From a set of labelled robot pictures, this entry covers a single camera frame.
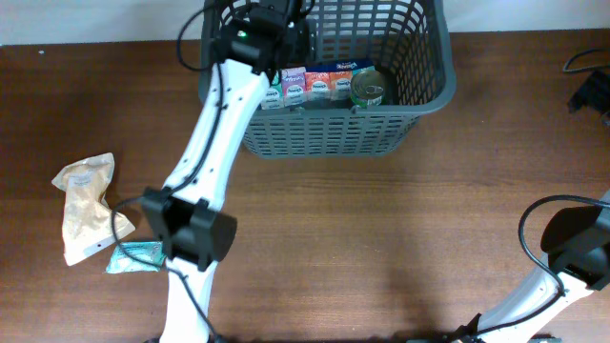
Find Kleenex tissue multipack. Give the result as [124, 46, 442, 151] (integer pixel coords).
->
[259, 59, 378, 111]

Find tin can with pull tab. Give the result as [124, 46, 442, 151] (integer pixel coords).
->
[351, 70, 387, 109]

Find brown paper pouch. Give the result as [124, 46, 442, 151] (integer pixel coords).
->
[51, 152, 135, 266]

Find teal wet wipes pack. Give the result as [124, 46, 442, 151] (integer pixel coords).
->
[106, 242, 166, 274]

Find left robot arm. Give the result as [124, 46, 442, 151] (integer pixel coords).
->
[140, 0, 313, 342]

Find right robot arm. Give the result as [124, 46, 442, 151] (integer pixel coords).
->
[448, 194, 609, 342]

